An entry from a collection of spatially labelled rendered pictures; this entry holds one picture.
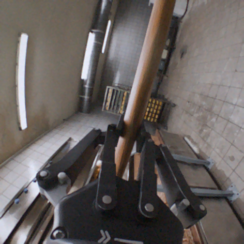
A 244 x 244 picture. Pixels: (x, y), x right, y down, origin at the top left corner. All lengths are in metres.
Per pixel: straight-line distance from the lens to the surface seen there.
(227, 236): 1.16
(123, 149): 0.20
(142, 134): 0.16
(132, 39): 5.44
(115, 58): 5.30
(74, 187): 1.54
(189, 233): 1.01
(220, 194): 1.32
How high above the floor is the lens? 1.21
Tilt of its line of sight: level
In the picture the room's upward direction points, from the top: 76 degrees counter-clockwise
